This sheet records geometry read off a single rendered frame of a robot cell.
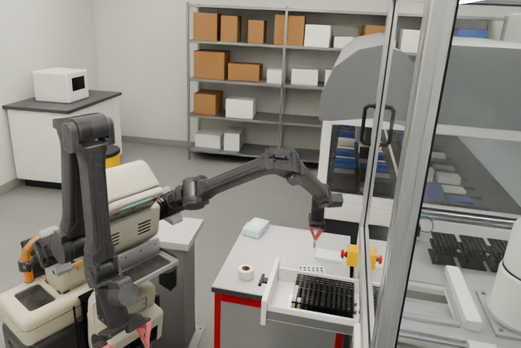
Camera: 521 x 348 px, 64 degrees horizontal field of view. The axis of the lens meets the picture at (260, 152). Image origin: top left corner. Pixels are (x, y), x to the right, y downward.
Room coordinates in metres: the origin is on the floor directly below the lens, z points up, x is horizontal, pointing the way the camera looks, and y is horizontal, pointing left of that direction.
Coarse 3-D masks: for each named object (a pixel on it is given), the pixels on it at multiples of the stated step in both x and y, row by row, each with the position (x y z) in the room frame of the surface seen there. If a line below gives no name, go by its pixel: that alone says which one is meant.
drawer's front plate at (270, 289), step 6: (276, 258) 1.48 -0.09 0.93; (276, 264) 1.43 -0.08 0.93; (276, 270) 1.40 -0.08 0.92; (270, 276) 1.35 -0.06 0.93; (276, 276) 1.42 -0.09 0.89; (270, 282) 1.31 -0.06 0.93; (276, 282) 1.43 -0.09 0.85; (270, 288) 1.28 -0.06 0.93; (264, 294) 1.24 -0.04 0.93; (270, 294) 1.28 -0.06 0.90; (264, 300) 1.21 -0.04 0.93; (270, 300) 1.29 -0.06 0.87; (264, 306) 1.21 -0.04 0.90; (264, 312) 1.21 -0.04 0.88; (264, 318) 1.21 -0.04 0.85; (264, 324) 1.21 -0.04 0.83
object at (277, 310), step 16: (288, 272) 1.45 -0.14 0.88; (304, 272) 1.44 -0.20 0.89; (288, 288) 1.41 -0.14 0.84; (352, 288) 1.40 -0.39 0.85; (272, 304) 1.31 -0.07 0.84; (272, 320) 1.22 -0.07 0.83; (288, 320) 1.21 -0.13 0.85; (304, 320) 1.20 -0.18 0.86; (320, 320) 1.19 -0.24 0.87; (336, 320) 1.18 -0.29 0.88; (352, 320) 1.17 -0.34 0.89
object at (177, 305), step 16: (160, 224) 2.03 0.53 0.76; (176, 224) 2.04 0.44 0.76; (192, 224) 2.05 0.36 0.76; (160, 240) 1.86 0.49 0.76; (176, 240) 1.87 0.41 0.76; (192, 240) 1.91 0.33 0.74; (176, 256) 1.88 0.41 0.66; (192, 256) 2.03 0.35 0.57; (192, 272) 2.03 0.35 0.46; (160, 288) 1.90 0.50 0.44; (176, 288) 1.88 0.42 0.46; (192, 288) 2.03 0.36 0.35; (160, 304) 1.90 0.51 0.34; (176, 304) 1.88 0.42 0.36; (192, 304) 2.03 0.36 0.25; (176, 320) 1.88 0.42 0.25; (192, 320) 2.03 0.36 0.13; (160, 336) 1.90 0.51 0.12; (176, 336) 1.88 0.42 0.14; (192, 336) 2.02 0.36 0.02
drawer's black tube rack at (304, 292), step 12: (312, 276) 1.41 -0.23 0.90; (300, 288) 1.33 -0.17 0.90; (312, 288) 1.33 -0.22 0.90; (324, 288) 1.33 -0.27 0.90; (336, 288) 1.33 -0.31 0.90; (348, 288) 1.34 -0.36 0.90; (312, 300) 1.26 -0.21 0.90; (324, 300) 1.26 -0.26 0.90; (336, 300) 1.27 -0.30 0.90; (348, 300) 1.27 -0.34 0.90; (324, 312) 1.24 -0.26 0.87; (336, 312) 1.24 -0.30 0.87; (348, 312) 1.21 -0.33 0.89
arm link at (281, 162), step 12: (264, 156) 1.24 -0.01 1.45; (276, 156) 1.24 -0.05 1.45; (288, 156) 1.26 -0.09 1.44; (240, 168) 1.27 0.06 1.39; (252, 168) 1.24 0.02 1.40; (264, 168) 1.22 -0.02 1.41; (276, 168) 1.20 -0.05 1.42; (288, 168) 1.23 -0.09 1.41; (192, 180) 1.37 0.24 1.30; (204, 180) 1.34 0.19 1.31; (216, 180) 1.31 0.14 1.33; (228, 180) 1.28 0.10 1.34; (240, 180) 1.27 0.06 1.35; (204, 192) 1.31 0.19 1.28; (216, 192) 1.32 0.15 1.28; (192, 204) 1.32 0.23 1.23; (204, 204) 1.33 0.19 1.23
